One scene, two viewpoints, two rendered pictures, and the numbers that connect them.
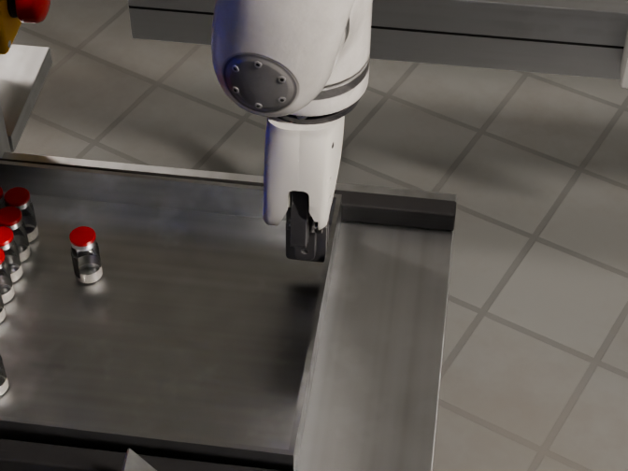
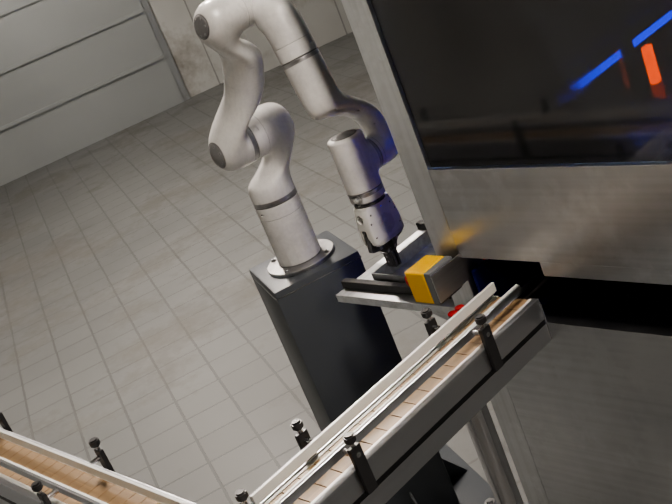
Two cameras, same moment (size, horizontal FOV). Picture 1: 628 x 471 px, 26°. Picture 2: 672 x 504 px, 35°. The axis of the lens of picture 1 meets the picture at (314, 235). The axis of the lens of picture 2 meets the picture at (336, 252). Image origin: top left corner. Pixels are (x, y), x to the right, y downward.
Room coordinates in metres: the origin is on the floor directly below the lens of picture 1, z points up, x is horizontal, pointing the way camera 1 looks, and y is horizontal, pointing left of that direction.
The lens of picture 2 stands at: (2.43, 1.59, 1.87)
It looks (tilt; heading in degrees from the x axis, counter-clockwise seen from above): 21 degrees down; 226
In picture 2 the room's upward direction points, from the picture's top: 22 degrees counter-clockwise
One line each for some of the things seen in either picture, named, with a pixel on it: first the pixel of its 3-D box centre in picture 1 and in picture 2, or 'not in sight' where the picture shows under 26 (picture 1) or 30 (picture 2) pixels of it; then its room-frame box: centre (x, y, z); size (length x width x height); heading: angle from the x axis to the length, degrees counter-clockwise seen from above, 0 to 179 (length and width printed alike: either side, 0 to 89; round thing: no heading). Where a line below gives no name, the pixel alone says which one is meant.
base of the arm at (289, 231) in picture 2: not in sight; (288, 229); (0.63, -0.42, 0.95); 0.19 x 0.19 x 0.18
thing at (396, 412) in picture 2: not in sight; (404, 403); (1.27, 0.39, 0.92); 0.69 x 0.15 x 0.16; 172
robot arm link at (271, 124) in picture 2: not in sight; (268, 152); (0.59, -0.41, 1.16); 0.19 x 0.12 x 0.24; 164
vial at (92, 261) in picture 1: (86, 256); not in sight; (0.74, 0.18, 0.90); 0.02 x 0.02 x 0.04
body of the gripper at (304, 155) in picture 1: (307, 134); (376, 217); (0.74, 0.00, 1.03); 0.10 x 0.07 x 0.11; 172
